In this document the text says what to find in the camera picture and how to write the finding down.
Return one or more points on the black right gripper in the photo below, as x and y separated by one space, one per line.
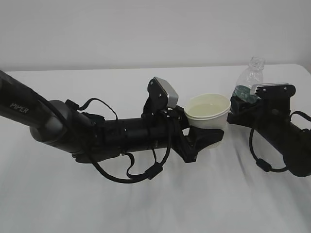
270 118

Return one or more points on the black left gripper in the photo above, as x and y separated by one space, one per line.
164 129

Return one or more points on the white paper cup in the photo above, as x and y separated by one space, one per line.
208 111

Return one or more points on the clear green-label water bottle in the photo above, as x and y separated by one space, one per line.
249 77

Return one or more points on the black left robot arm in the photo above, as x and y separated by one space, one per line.
91 138

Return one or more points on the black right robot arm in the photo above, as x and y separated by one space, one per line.
298 161

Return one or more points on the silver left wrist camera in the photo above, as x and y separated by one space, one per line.
162 96

